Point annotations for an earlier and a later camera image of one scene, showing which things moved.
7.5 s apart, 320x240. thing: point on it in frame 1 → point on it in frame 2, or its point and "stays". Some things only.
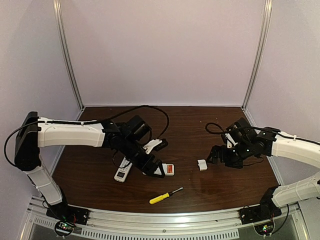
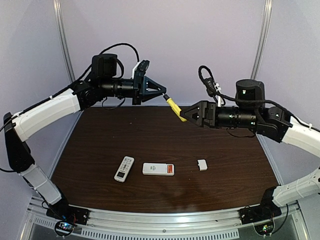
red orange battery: (170, 168) stays
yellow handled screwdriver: (158, 198) → (174, 107)
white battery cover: (202, 164) stays
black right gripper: (221, 155) → (210, 114)
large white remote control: (158, 171) stays
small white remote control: (122, 173) stays
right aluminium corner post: (259, 53) stays
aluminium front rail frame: (105, 224) stays
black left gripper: (149, 163) → (137, 89)
